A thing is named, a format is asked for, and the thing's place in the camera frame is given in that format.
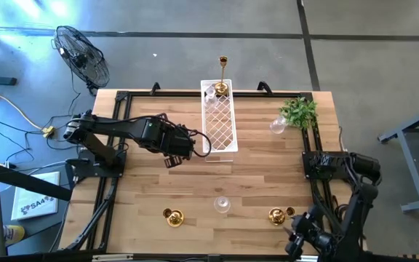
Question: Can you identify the green plant in white pot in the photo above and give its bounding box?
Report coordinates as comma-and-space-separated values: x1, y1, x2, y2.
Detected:
278, 96, 319, 131

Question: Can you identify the black floor fan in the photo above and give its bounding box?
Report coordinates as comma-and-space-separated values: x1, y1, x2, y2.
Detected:
52, 24, 111, 96

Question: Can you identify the tall gold candlestick holder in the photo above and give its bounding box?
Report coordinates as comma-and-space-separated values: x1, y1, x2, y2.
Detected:
161, 207, 185, 229

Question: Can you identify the black looped cable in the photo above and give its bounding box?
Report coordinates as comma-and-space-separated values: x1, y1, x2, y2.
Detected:
189, 129, 213, 159

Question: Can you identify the tall gold candlestick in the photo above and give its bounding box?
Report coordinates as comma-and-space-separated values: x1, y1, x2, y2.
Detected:
214, 55, 230, 97

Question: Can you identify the white lattice rack shelf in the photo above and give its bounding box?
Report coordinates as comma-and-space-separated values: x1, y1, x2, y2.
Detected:
199, 78, 239, 164

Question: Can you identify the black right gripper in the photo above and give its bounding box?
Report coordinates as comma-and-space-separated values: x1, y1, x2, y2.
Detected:
283, 214, 336, 261

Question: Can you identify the white printed box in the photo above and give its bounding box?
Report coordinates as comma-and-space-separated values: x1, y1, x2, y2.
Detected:
10, 170, 61, 222

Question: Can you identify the yellow white object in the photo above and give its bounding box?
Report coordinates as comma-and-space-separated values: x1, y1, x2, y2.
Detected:
2, 224, 26, 246

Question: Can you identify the clear ribbed glass candle holder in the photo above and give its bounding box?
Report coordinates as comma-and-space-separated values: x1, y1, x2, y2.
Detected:
204, 84, 220, 110
213, 195, 232, 215
269, 115, 287, 135

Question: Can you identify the yellow extension cord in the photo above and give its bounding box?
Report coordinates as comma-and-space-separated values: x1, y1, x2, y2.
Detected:
0, 74, 56, 167

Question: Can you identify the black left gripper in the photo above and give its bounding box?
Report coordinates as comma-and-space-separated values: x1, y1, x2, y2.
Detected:
156, 125, 196, 169

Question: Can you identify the medium gold candlestick holder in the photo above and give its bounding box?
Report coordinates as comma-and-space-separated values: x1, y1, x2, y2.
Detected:
268, 205, 297, 226

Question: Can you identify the black aluminium table frame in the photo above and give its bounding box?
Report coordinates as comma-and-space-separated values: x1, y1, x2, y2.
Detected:
63, 80, 345, 262

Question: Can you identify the grey metal desk leg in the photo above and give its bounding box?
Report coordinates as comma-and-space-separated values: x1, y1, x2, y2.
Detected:
378, 100, 419, 214

